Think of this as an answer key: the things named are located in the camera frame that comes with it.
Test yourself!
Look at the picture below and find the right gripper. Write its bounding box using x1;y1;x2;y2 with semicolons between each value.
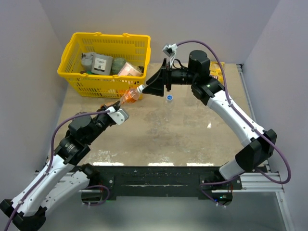
143;59;197;97

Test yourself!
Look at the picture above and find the blue bottle cap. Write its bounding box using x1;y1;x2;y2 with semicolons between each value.
166;95;173;102

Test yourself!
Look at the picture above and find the orange drink bottle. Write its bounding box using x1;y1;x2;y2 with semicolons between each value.
120;88;142;104

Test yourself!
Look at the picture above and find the clear bottle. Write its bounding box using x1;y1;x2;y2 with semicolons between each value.
163;99;174;122

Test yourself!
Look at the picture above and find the green white bottle cap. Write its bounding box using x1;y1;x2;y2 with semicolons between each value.
137;85;145;94

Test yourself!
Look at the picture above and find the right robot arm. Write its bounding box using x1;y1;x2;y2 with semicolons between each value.
142;50;277;189

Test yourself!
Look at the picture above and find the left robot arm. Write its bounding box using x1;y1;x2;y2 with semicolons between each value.
0;102;129;231

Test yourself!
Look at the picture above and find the pink packet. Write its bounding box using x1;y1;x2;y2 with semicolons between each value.
117;62;142;77

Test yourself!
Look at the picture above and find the green scrub sponge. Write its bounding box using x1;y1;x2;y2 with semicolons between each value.
111;57;127;75

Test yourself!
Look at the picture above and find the yellow plastic basket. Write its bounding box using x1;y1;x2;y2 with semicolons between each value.
57;32;151;98

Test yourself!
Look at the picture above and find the grey box with label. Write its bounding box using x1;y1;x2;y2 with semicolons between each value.
91;53;113;76

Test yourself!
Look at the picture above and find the yellow chips bag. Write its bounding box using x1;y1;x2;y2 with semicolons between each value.
210;61;224;85

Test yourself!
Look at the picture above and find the grey pouch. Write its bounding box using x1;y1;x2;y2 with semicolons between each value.
81;52;96;71

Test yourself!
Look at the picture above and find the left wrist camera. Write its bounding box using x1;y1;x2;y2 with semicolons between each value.
107;106;129;125

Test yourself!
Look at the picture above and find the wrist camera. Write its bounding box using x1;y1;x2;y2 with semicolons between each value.
107;106;129;125
162;44;178;68

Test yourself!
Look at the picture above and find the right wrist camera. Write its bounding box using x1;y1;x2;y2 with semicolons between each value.
162;44;178;68

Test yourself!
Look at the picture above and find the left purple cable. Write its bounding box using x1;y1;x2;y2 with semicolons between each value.
4;110;114;231

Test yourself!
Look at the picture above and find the purple cable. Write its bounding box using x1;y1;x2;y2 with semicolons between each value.
4;110;114;231
175;39;292;185

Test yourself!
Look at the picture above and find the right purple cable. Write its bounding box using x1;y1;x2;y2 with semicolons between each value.
175;39;292;185

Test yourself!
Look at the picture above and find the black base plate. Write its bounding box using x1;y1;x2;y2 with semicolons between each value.
68;164;242;205

